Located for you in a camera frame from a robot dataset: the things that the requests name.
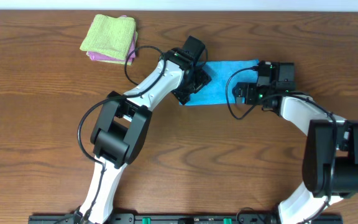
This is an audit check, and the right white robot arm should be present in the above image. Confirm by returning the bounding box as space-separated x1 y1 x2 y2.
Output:
225 61 358 223

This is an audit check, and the green folded cloth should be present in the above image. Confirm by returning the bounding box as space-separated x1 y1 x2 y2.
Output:
80 14 136 60

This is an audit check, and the pink folded cloth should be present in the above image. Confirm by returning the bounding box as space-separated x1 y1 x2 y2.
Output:
86 15 137 62

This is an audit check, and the light green bottom cloth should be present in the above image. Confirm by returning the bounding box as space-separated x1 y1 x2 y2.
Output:
86 32 138 64

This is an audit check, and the blue cloth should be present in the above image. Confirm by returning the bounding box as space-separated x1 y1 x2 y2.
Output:
185 59 259 106

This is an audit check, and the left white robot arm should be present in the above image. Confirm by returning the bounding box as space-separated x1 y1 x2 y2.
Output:
73 36 211 223

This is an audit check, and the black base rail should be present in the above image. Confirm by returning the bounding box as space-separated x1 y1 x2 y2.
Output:
28 212 344 224

